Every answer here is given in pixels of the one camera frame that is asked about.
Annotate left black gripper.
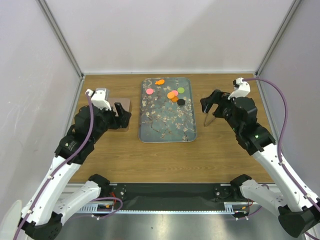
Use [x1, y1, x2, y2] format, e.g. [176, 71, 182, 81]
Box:
[89, 102, 131, 143]

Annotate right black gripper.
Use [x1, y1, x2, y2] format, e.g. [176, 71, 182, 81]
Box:
[199, 89, 242, 134]

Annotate dark orange cookie under stack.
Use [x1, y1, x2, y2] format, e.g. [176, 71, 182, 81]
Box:
[171, 97, 179, 103]

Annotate orange round cookie stacked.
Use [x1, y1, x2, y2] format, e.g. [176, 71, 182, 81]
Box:
[167, 91, 176, 100]

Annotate floral patterned metal tray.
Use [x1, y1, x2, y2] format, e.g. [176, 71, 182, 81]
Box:
[138, 77, 197, 143]

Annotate aluminium frame rail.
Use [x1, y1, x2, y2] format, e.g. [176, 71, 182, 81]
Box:
[34, 182, 307, 216]

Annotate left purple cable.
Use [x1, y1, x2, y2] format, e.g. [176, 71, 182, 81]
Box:
[13, 91, 124, 240]

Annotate pink round cookie left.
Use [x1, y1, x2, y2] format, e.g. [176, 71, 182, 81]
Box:
[145, 88, 154, 95]

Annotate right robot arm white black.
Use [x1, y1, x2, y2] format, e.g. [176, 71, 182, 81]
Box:
[200, 89, 320, 238]

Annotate black round cookie top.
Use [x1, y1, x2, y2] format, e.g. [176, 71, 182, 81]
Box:
[177, 99, 186, 106]

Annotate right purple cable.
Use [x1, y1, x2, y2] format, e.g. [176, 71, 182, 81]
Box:
[232, 77, 320, 240]

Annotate brown translucent box lid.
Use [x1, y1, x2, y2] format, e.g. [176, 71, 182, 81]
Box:
[107, 97, 132, 117]

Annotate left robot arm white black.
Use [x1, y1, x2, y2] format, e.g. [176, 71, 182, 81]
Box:
[17, 102, 132, 240]

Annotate pink round cookie hidden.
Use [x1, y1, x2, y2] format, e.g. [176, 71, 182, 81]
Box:
[172, 90, 179, 96]

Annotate clear box with paper cups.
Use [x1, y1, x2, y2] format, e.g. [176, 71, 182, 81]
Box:
[107, 126, 130, 132]

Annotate green round cookie top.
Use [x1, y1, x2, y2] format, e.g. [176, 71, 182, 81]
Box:
[177, 87, 185, 94]

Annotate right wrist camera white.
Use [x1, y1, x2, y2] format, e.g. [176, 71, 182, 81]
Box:
[227, 77, 251, 100]

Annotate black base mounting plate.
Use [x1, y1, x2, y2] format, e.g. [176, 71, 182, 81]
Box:
[98, 183, 253, 212]

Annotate purple cable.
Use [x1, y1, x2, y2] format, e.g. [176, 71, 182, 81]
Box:
[232, 77, 320, 240]
[13, 91, 124, 240]

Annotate orange fish cookie top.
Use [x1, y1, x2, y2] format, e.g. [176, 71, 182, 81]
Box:
[155, 79, 165, 86]

